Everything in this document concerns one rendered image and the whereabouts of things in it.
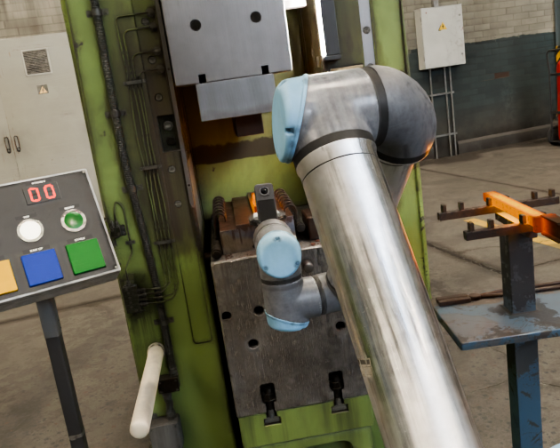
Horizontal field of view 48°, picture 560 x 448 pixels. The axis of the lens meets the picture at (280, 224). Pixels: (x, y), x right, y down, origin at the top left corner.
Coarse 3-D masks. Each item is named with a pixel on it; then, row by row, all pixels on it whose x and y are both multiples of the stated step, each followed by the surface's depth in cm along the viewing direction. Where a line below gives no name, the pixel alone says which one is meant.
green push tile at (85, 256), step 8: (88, 240) 150; (96, 240) 150; (72, 248) 147; (80, 248) 148; (88, 248) 149; (96, 248) 150; (72, 256) 147; (80, 256) 147; (88, 256) 148; (96, 256) 149; (72, 264) 146; (80, 264) 147; (88, 264) 147; (96, 264) 148; (104, 264) 149; (80, 272) 146
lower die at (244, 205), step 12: (252, 192) 207; (276, 192) 205; (228, 204) 202; (240, 204) 194; (252, 204) 186; (276, 204) 185; (228, 216) 184; (240, 216) 177; (288, 216) 168; (228, 228) 168; (240, 228) 167; (252, 228) 167; (228, 240) 167; (240, 240) 168; (252, 240) 168; (228, 252) 168
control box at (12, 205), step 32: (0, 192) 147; (32, 192) 149; (64, 192) 153; (0, 224) 144; (64, 224) 149; (96, 224) 152; (0, 256) 141; (64, 256) 147; (32, 288) 141; (64, 288) 146
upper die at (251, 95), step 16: (224, 80) 159; (240, 80) 159; (256, 80) 159; (272, 80) 160; (208, 96) 159; (224, 96) 159; (240, 96) 160; (256, 96) 160; (272, 96) 161; (208, 112) 160; (224, 112) 160; (240, 112) 161; (256, 112) 161
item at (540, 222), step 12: (492, 192) 168; (492, 204) 163; (504, 204) 155; (516, 204) 152; (516, 216) 148; (528, 216) 142; (540, 216) 136; (552, 216) 134; (540, 228) 137; (552, 228) 132; (552, 240) 132
